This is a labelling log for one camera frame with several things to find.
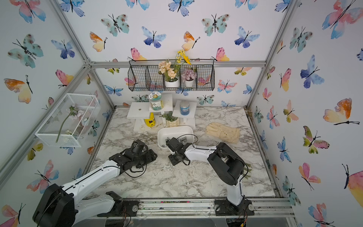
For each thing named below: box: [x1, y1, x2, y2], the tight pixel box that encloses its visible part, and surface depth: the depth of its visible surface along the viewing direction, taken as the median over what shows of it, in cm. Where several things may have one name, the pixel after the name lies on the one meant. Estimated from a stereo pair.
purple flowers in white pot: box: [181, 68, 198, 88], surface depth 92 cm
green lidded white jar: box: [148, 91, 165, 112], surface depth 86 cm
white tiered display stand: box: [126, 94, 198, 131], surface depth 100 cm
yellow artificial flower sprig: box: [174, 49, 192, 70], surface depth 85 cm
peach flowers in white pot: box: [158, 61, 180, 88], surface depth 84 cm
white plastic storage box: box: [157, 125, 195, 148], surface depth 103 cm
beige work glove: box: [205, 122, 241, 144], surface depth 106 cm
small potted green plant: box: [158, 111, 180, 128], surface depth 103 cm
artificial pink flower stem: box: [55, 104, 85, 143], surface depth 76 cm
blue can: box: [179, 100, 191, 116], surface depth 93 cm
